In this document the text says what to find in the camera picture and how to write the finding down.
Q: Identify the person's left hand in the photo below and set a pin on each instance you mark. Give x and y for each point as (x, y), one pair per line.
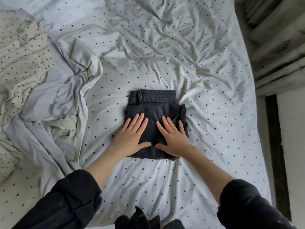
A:
(131, 138)

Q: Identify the white dotted bed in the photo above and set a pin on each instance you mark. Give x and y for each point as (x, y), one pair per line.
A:
(205, 69)

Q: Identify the person's right hand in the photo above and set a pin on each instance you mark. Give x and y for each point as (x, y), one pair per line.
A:
(174, 140)

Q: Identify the person's black shorts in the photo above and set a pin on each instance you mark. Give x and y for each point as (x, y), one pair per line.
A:
(143, 221)

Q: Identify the cream polka dot pants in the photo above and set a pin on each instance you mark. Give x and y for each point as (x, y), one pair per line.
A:
(21, 64)

